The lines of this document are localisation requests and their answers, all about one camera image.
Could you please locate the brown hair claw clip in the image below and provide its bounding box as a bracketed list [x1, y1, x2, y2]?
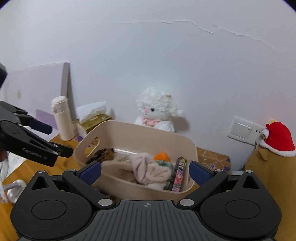
[86, 148, 115, 165]

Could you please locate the orange knitted item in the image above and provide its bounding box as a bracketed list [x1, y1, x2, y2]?
[153, 152, 171, 163]

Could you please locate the lilac board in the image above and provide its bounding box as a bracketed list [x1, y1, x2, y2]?
[1, 62, 70, 141]

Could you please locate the grey-green cloth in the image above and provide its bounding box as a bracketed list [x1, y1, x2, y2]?
[157, 160, 174, 171]

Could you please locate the pink beige cloth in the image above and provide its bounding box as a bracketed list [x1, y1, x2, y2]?
[101, 153, 173, 190]

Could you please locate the gold tissue box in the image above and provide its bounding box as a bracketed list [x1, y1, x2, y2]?
[74, 101, 111, 138]

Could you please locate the brown capybara plush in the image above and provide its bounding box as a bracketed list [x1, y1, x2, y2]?
[245, 147, 296, 240]

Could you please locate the red plush hat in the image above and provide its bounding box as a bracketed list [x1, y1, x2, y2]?
[259, 121, 295, 157]

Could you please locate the white lamb plush toy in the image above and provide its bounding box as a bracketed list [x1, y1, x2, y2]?
[134, 87, 184, 132]

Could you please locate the white wall switch socket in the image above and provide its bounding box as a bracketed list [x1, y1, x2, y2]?
[227, 116, 265, 147]

